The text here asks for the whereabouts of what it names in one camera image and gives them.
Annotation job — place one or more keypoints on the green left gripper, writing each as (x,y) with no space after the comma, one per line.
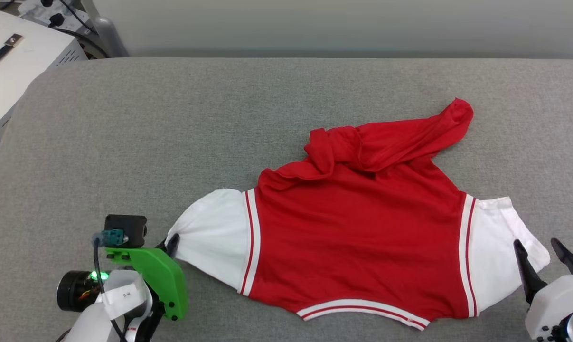
(165,280)

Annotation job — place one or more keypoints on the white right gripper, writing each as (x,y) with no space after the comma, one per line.
(552,304)

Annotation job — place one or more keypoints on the red and white basketball jersey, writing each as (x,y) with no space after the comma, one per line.
(362,237)

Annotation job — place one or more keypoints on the white equipment box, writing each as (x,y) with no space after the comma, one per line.
(25,71)

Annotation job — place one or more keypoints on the white power strip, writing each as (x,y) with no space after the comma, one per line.
(34,8)

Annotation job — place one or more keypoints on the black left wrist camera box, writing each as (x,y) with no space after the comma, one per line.
(129,228)

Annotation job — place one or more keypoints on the grey metal partition post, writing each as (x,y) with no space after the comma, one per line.
(108,33)

